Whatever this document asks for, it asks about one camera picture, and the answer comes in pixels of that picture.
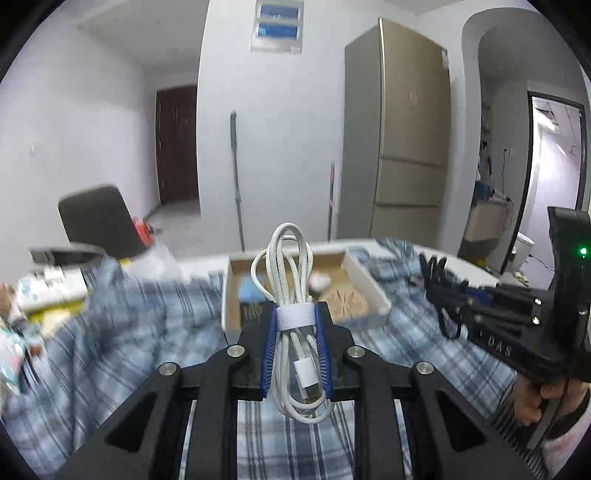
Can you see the yellow booklet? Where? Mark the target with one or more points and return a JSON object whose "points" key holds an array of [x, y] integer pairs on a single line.
{"points": [[55, 314]]}

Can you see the white notebook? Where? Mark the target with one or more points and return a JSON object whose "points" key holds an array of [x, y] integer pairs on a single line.
{"points": [[51, 288]]}

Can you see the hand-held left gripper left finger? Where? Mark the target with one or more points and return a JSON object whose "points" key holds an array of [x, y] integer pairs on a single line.
{"points": [[269, 350]]}

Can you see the red plastic bag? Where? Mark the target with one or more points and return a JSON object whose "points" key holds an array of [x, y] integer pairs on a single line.
{"points": [[141, 228]]}

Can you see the small white object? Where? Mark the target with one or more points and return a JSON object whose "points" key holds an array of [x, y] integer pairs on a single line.
{"points": [[318, 281]]}

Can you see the cardboard box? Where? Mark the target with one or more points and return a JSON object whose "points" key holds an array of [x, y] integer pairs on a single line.
{"points": [[330, 265]]}

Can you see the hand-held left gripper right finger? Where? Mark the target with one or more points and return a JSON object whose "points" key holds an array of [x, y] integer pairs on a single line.
{"points": [[323, 350]]}

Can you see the blue plaid shirt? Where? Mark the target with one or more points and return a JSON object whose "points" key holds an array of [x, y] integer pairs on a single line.
{"points": [[138, 323]]}

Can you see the wall electrical panel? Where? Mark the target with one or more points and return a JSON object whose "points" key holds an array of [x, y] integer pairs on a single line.
{"points": [[277, 27]]}

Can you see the clear plastic bag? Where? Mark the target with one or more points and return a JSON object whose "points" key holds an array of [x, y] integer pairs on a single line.
{"points": [[157, 263]]}

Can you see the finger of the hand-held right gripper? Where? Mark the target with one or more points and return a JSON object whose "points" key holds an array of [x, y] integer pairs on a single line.
{"points": [[503, 296], [489, 314]]}

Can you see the person's right forearm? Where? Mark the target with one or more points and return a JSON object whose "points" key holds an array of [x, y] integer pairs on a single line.
{"points": [[568, 443]]}

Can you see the black chair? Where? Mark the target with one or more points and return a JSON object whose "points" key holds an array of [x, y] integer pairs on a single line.
{"points": [[97, 221]]}

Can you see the brown cardboard carton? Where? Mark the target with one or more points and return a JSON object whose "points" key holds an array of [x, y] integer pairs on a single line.
{"points": [[485, 226]]}

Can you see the person's right hand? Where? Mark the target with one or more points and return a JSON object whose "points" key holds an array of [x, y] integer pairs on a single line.
{"points": [[526, 401]]}

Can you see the blue cloth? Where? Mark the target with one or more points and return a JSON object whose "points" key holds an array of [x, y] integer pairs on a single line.
{"points": [[485, 191]]}

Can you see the gold refrigerator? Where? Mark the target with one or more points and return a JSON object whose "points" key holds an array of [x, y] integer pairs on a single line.
{"points": [[406, 115]]}

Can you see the dark brown door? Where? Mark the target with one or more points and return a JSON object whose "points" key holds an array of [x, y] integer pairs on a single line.
{"points": [[178, 143]]}

